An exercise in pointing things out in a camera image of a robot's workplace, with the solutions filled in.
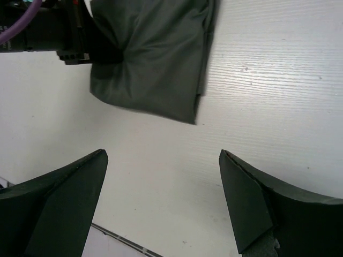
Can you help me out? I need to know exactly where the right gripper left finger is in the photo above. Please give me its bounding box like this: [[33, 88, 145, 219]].
[[1, 149, 108, 256]]

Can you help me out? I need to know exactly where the dark grey t-shirt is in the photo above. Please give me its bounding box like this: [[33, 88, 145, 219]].
[[90, 1, 218, 124]]

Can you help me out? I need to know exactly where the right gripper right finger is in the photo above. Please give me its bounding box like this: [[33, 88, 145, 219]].
[[219, 150, 342, 256]]

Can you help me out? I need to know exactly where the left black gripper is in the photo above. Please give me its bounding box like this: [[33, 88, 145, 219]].
[[1, 1, 123, 65]]

